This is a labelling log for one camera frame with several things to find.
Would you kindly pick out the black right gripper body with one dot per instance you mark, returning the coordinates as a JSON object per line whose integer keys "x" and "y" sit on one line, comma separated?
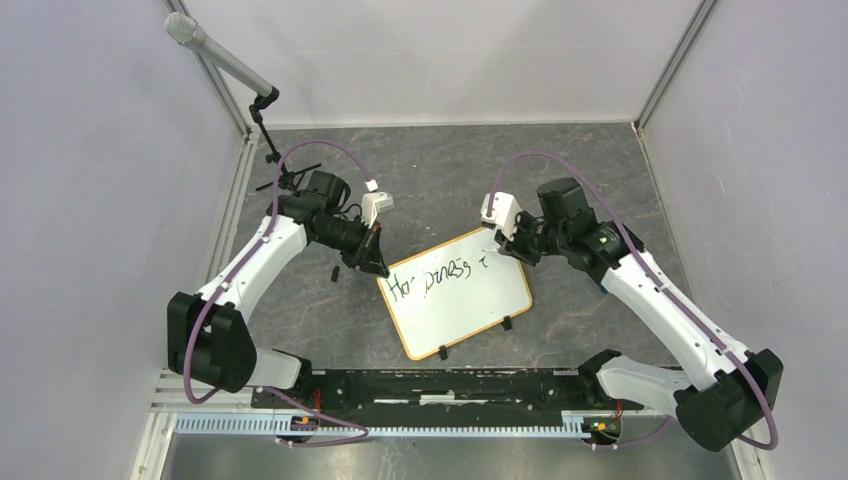
{"x": 531, "y": 238}

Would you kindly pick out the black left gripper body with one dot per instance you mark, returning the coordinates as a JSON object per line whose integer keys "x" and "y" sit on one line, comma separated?
{"x": 360, "y": 238}

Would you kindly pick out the yellow framed whiteboard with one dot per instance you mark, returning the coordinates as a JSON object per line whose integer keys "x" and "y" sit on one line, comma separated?
{"x": 452, "y": 292}

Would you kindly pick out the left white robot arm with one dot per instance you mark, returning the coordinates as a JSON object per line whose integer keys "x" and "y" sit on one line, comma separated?
{"x": 207, "y": 331}

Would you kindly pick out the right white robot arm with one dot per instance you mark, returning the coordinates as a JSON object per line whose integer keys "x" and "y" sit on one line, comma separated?
{"x": 722, "y": 391}

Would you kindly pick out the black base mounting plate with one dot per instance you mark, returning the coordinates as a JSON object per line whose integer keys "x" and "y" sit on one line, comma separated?
{"x": 490, "y": 397}

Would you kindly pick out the grey microphone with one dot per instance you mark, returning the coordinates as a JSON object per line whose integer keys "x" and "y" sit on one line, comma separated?
{"x": 188, "y": 33}

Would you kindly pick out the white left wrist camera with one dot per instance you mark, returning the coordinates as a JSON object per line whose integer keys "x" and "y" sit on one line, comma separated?
{"x": 374, "y": 202}

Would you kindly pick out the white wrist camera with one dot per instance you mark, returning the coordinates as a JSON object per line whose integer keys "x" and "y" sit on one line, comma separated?
{"x": 374, "y": 202}
{"x": 500, "y": 211}

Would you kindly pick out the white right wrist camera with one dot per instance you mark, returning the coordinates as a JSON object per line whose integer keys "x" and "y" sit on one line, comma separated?
{"x": 500, "y": 211}

